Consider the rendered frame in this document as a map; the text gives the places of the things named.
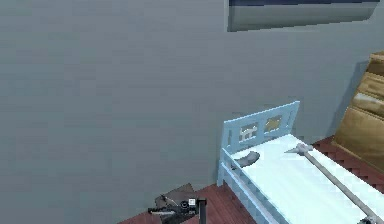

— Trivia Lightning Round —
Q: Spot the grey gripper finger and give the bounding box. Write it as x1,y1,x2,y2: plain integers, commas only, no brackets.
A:
161,195,181,207
147,207,180,216

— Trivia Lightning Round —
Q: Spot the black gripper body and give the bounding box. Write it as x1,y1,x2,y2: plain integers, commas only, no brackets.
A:
177,200,190,215

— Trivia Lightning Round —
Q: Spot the light blue bed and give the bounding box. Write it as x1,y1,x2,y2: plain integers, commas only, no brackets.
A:
216,100,384,224

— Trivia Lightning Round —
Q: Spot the tan wooden chest of drawers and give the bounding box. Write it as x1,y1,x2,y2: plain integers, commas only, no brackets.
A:
332,49,384,174

